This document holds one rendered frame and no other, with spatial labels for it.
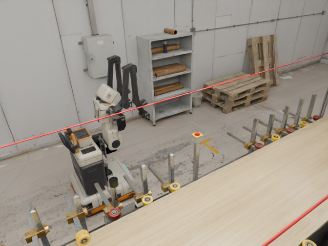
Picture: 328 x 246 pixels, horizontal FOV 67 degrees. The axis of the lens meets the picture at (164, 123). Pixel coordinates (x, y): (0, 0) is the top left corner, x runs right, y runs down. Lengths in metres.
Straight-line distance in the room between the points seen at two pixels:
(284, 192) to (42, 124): 3.54
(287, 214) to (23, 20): 3.68
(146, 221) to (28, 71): 2.95
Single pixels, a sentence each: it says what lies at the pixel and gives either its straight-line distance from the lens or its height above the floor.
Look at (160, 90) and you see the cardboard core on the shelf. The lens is 4.60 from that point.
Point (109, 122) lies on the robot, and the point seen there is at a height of 1.00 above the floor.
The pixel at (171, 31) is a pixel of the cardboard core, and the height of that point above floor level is 1.60.
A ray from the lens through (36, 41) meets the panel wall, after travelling 4.02.
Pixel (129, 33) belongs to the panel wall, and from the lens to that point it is 4.40.
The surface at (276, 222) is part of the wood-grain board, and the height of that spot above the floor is 0.90.
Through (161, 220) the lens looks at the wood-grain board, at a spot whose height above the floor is 0.90.
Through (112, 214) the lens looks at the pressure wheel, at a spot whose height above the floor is 0.90.
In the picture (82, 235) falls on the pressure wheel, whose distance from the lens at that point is 1.72.
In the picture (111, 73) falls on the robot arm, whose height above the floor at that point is 1.45.
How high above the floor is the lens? 2.30
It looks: 29 degrees down
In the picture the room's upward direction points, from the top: 2 degrees counter-clockwise
